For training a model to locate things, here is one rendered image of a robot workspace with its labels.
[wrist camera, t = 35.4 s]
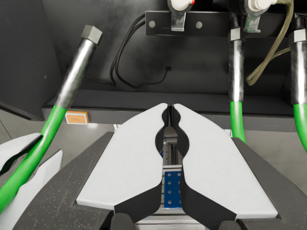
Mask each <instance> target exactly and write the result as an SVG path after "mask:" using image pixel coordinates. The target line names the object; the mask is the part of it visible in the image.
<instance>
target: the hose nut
mask: <svg viewBox="0 0 307 230"><path fill-rule="evenodd" d="M84 38H85V39H88V40H90V41H92V42H93V43H94V44H95V45H96V46H97V48H98V47H99V45H100V43H101V40H102V38H103V34H102V32H101V31H100V30H98V29H97V28H95V27H94V26H89V25H86V26H85V28H84V30H83V32H82V35H81V39H84Z"/></svg>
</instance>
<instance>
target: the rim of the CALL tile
mask: <svg viewBox="0 0 307 230"><path fill-rule="evenodd" d="M67 115H84V117H85V123H69V122H68V118H67ZM65 117H66V120H67V124H80V125H87V124H88V121H87V116H86V113H68V112H66V114H65Z"/></svg>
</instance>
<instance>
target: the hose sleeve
mask: <svg viewBox="0 0 307 230"><path fill-rule="evenodd" d="M96 48H97V46H96V45H95V44H94V43H93V42H92V41H90V40H88V39H85V38H84V39H81V41H80V43H79V46H78V47H77V49H76V53H75V54H74V57H73V59H72V62H71V64H70V66H69V68H68V70H67V72H66V75H65V77H64V79H63V81H62V84H61V85H60V88H59V90H58V92H57V95H56V97H55V100H54V102H53V103H54V105H56V106H59V107H62V108H65V109H70V108H71V105H72V103H73V101H74V100H75V97H76V95H77V93H78V90H79V87H80V85H81V83H82V80H83V78H84V76H85V73H86V71H87V69H88V66H89V65H90V63H91V60H92V58H93V56H94V53H95V51H96Z"/></svg>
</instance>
